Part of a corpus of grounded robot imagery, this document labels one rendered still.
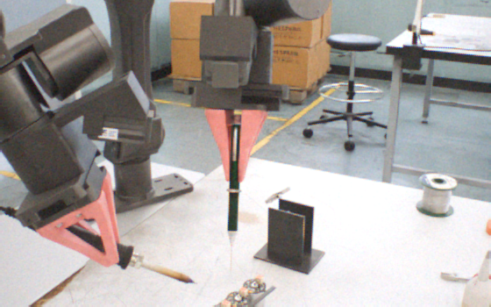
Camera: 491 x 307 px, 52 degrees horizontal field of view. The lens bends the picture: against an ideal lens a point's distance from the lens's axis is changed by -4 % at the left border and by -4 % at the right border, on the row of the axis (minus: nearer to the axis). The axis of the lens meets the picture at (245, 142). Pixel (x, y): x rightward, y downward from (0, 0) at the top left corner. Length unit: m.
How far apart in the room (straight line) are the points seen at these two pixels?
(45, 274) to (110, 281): 0.09
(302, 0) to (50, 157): 0.25
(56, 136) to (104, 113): 0.04
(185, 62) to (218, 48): 3.88
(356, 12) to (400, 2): 0.41
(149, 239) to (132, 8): 0.33
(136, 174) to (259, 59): 0.41
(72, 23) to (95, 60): 0.04
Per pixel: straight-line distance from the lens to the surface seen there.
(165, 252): 0.75
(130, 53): 0.77
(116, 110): 0.45
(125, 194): 0.87
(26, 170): 0.48
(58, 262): 0.76
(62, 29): 0.48
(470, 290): 0.63
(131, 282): 0.70
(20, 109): 0.46
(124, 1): 0.75
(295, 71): 3.97
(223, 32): 0.44
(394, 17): 4.85
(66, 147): 0.45
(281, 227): 0.70
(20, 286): 0.73
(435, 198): 0.88
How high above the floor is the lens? 1.15
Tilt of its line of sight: 21 degrees down
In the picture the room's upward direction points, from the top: straight up
